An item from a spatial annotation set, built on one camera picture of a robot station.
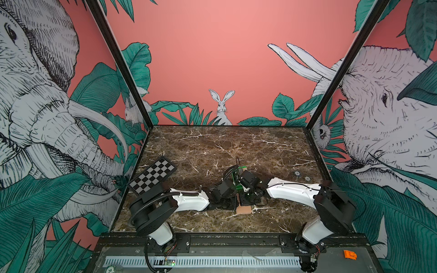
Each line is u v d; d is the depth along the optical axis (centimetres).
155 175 93
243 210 83
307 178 96
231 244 75
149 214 44
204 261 70
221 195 67
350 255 70
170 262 70
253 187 67
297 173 98
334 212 45
